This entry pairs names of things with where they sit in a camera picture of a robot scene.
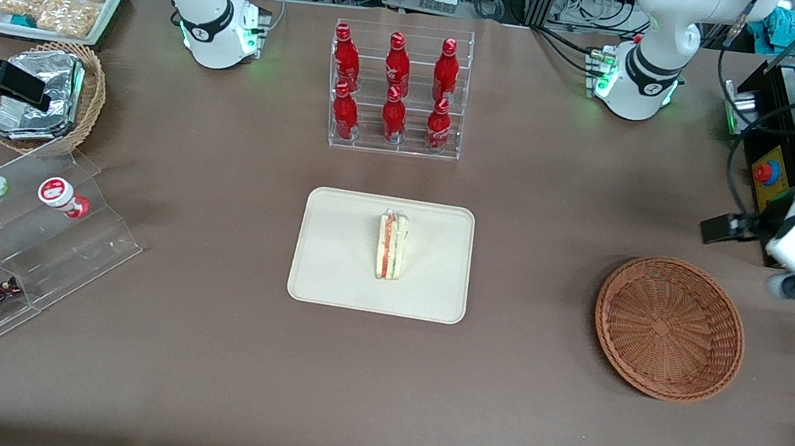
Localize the triangular sandwich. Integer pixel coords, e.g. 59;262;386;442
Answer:
370;207;414;284

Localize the small deep wicker basket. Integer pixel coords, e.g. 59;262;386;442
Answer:
0;30;115;166

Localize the round brown wicker basket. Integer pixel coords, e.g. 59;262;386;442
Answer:
582;246;758;412

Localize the cream plastic tray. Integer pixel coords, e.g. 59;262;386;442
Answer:
284;182;482;328

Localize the foil wrapped packet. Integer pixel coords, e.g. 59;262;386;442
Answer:
0;96;75;150
0;43;89;125

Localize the yellow emergency stop box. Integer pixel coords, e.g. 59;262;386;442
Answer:
743;141;795;219

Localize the red capped yogurt bottle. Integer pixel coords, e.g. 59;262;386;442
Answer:
34;173;95;223

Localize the clear acrylic stepped shelf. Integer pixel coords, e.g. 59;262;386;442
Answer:
0;136;158;435

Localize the teal cloth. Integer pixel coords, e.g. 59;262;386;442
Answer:
760;4;795;50

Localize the red cola bottle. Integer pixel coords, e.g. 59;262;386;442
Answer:
379;30;419;101
422;95;459;155
377;84;414;147
428;35;466;106
326;80;366;143
326;21;368;95

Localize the clear acrylic bottle rack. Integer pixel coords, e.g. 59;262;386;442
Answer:
315;9;480;169

